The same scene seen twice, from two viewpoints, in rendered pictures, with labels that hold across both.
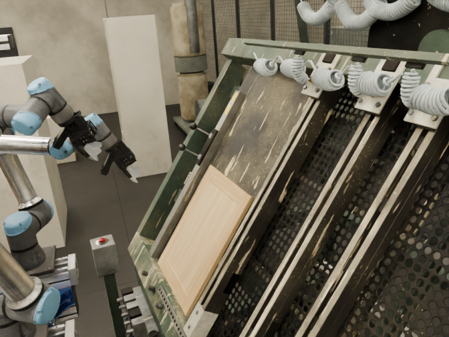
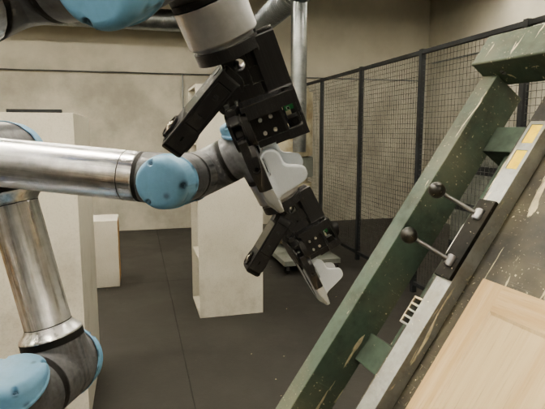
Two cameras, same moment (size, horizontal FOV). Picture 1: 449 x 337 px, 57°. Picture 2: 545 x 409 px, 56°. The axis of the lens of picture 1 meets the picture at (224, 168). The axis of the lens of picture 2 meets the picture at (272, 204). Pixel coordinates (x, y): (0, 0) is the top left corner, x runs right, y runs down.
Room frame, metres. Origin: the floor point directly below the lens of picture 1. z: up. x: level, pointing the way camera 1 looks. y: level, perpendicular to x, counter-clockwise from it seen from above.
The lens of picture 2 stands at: (0.86, 0.47, 1.65)
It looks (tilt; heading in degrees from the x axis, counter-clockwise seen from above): 8 degrees down; 2
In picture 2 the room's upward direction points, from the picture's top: straight up
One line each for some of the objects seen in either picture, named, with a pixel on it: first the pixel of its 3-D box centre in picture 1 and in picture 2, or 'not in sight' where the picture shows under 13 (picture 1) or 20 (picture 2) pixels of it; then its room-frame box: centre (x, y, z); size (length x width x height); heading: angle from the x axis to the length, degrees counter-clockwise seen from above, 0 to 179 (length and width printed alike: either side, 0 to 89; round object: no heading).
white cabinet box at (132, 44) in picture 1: (139, 97); (225, 199); (5.56, 1.09, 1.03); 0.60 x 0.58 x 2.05; 17
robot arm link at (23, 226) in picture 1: (21, 229); (15, 403); (1.64, 0.93, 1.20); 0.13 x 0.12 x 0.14; 172
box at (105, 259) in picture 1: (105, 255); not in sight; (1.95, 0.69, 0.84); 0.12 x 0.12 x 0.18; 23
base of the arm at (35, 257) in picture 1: (26, 252); not in sight; (1.63, 0.93, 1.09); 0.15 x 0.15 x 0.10
